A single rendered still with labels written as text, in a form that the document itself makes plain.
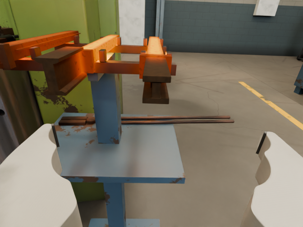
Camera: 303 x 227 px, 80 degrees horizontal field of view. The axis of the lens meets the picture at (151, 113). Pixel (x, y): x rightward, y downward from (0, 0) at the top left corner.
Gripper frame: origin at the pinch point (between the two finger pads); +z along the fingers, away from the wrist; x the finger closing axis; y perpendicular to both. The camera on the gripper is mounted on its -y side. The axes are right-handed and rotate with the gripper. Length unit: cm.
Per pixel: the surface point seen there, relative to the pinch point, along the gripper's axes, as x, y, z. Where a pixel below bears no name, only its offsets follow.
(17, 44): -22.5, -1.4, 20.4
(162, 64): 0.7, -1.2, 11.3
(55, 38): -22.7, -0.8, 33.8
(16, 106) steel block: -50, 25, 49
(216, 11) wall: 196, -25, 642
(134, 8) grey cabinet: -54, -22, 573
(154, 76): -0.3, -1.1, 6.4
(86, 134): -19.6, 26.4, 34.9
